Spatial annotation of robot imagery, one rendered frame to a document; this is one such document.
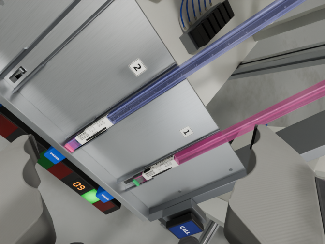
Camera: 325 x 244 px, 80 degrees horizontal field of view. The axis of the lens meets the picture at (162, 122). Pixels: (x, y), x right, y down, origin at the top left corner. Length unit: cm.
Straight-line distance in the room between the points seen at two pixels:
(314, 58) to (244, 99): 122
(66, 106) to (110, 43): 11
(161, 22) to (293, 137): 38
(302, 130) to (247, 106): 149
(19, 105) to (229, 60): 57
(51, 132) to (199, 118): 20
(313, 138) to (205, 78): 34
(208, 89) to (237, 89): 114
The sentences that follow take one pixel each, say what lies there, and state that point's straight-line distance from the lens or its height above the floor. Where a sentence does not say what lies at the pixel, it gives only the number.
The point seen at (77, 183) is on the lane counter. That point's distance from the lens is 40.
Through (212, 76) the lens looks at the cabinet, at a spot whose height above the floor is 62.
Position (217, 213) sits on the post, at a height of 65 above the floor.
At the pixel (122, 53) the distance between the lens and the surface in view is 24.
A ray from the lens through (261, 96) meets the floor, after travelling 203.
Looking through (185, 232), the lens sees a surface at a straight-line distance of 37.
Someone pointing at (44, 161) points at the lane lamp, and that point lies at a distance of 39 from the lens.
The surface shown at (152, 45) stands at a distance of 23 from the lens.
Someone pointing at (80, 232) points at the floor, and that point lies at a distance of 122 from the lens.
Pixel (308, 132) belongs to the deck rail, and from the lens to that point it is 36.
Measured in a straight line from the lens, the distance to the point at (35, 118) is 31.
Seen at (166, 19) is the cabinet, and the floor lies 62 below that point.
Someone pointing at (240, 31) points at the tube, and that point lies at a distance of 23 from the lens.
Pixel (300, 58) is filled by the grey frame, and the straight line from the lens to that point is 62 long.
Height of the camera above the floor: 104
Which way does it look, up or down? 58 degrees down
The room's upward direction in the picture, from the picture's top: 95 degrees clockwise
